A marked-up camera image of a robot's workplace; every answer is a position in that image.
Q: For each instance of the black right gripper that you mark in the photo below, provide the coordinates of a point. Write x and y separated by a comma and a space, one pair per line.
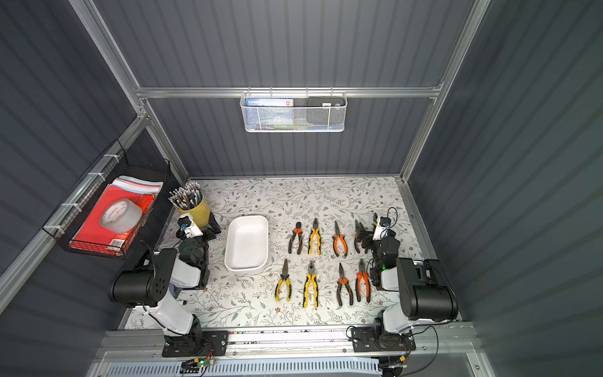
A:
370, 238

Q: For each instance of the white plastic storage box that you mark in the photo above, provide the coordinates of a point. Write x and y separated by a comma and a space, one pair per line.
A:
247, 245

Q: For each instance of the orange black combination pliers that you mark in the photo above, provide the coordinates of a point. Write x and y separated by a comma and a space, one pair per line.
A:
363, 285

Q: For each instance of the orange handled cutting pliers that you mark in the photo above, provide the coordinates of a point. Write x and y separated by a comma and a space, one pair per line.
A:
339, 241

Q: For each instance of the orange long nose pliers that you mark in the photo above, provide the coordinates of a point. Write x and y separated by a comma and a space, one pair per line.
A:
342, 283

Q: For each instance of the small yellow handled pliers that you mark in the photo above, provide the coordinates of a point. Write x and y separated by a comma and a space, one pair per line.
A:
315, 238

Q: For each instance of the large yellow black pliers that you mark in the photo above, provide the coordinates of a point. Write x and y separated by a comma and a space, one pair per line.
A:
311, 292

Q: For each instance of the yellow long nose pliers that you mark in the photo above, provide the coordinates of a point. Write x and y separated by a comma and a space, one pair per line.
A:
284, 280

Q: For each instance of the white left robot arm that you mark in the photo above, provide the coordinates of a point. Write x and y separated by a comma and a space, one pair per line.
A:
148, 281

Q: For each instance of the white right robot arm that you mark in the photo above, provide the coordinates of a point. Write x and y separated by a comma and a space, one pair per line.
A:
425, 297

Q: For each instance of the blue box in basket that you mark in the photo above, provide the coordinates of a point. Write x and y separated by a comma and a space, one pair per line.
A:
269, 102

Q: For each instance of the yellow pen holder cup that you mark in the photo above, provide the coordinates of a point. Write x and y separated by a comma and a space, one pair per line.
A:
200, 213

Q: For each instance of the bundle of pens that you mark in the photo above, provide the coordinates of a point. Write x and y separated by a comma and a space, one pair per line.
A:
186, 197

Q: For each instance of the floral table mat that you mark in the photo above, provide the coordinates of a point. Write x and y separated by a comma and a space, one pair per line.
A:
231, 300

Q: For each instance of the clear tape roll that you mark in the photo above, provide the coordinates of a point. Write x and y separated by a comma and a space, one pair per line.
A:
121, 216

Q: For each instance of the red paper packet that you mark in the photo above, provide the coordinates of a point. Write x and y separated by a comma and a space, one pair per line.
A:
93, 238

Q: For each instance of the small circuit board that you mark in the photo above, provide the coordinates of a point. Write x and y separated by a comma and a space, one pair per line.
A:
197, 365

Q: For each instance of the black device in basket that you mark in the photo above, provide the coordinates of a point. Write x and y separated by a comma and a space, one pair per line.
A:
326, 102

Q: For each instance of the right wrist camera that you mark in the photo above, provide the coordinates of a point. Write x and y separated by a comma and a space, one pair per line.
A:
381, 227

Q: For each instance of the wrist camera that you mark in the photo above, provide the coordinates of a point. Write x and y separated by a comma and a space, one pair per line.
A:
187, 228
381, 227

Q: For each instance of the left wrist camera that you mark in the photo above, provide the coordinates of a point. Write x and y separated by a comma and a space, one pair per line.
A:
187, 228

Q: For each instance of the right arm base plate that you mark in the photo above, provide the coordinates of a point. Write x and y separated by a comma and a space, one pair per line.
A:
367, 339

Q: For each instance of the aluminium front rail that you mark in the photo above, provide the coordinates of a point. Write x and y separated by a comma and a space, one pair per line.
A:
285, 342

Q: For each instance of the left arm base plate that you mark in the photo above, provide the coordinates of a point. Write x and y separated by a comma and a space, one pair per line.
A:
208, 343

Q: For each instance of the white ventilated cable duct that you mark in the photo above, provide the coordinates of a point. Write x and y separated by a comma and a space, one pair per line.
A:
348, 366

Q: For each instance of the white mesh wall basket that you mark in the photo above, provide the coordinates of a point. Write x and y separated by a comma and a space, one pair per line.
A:
297, 119

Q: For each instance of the black wire wall basket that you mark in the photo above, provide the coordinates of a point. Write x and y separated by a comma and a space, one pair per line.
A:
133, 171

